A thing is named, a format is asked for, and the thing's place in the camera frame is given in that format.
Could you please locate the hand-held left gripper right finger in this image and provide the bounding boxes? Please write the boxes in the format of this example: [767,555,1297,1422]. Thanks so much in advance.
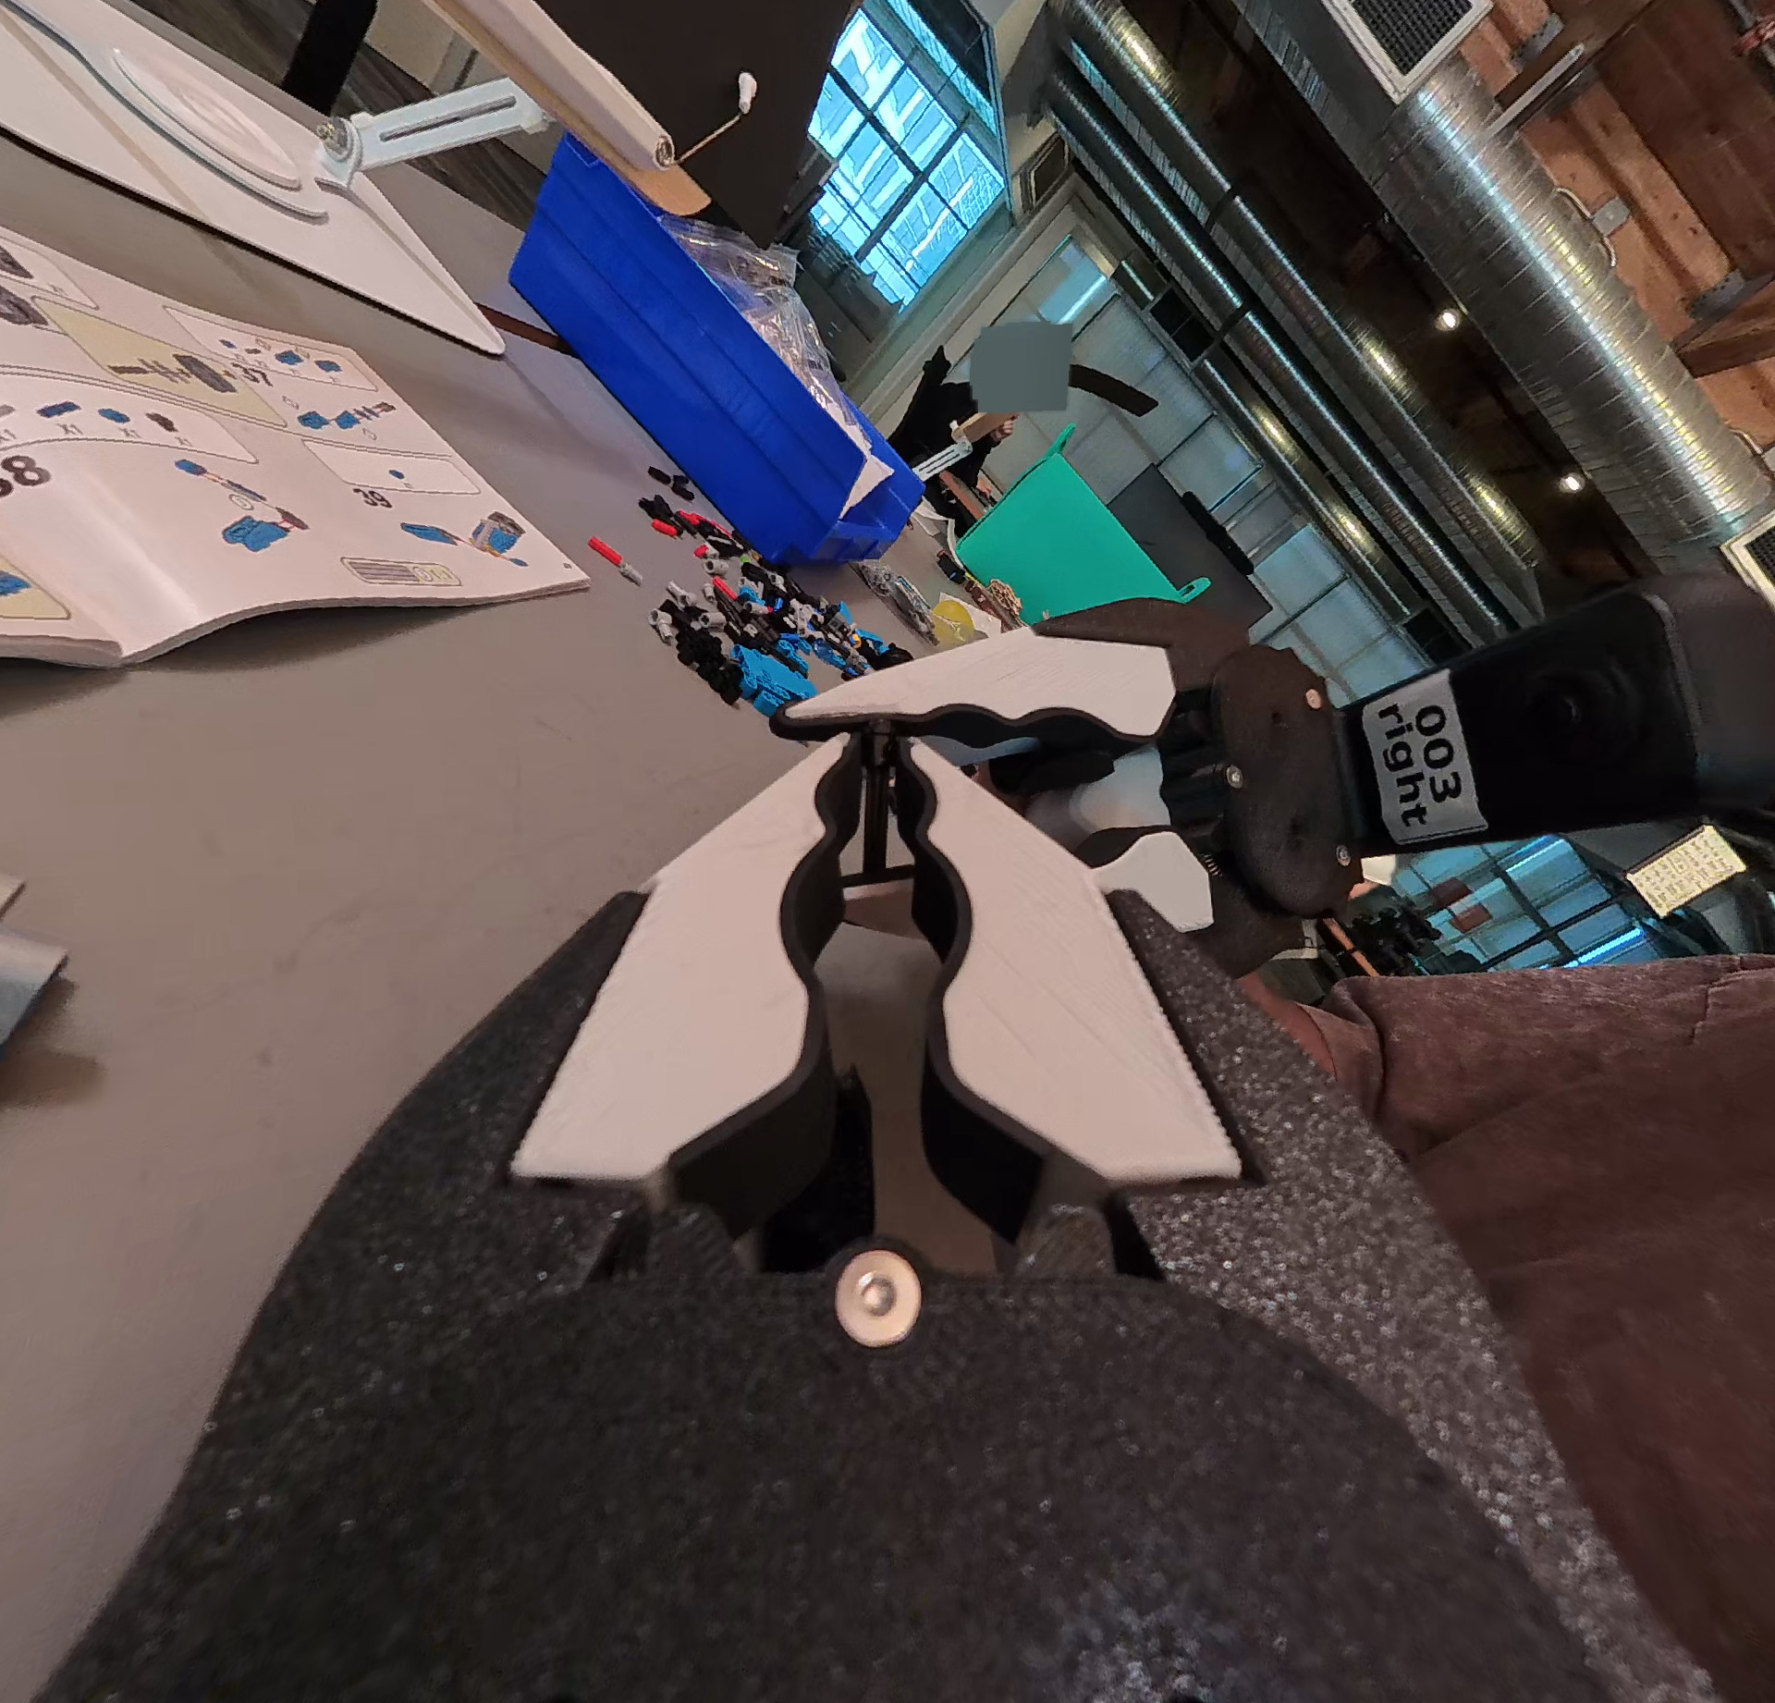
[894,738,1245,1246]

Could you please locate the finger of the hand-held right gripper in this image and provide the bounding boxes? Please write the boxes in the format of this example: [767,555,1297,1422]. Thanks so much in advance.
[770,625,1185,752]
[1075,817,1218,931]

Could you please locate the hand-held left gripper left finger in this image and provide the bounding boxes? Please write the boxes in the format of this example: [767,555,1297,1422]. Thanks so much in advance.
[509,733,868,1243]

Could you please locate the black axle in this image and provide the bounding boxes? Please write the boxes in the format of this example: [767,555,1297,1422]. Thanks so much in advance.
[855,726,902,892]

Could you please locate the grey desk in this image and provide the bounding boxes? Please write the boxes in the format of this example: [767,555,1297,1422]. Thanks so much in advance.
[0,136,1054,1703]

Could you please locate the white desk lamp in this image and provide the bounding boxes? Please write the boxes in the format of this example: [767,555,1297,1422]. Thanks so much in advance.
[0,0,758,356]

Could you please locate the green storage bin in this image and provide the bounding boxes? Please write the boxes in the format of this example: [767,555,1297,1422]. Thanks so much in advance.
[954,425,1215,627]

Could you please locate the printed paper sheet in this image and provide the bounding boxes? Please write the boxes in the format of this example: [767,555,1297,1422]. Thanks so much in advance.
[1624,827,1741,915]

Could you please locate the pile of small building pieces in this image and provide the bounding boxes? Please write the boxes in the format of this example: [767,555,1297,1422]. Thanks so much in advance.
[636,468,917,723]

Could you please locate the thin metal ducts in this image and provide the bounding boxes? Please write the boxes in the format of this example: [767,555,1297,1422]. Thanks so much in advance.
[1039,65,1517,641]

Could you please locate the blue storage bin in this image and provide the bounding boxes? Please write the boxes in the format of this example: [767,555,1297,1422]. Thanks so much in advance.
[509,136,924,566]

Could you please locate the clear bag of parts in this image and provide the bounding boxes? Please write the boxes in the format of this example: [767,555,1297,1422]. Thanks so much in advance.
[657,209,850,418]

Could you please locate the paned window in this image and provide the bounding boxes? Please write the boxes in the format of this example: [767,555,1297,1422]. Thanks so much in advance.
[803,2,1005,311]

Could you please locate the person's brown garment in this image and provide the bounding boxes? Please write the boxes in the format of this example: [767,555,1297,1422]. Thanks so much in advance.
[1283,954,1775,1703]

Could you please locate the sticker sheet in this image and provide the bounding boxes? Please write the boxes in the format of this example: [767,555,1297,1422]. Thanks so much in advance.
[0,875,68,1055]

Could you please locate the instruction booklet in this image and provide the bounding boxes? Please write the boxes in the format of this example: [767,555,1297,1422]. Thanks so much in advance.
[0,222,591,667]

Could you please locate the black partition panel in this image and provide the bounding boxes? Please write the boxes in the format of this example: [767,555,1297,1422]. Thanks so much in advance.
[471,0,881,245]

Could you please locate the large metal duct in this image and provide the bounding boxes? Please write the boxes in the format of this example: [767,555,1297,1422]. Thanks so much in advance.
[1045,0,1775,581]

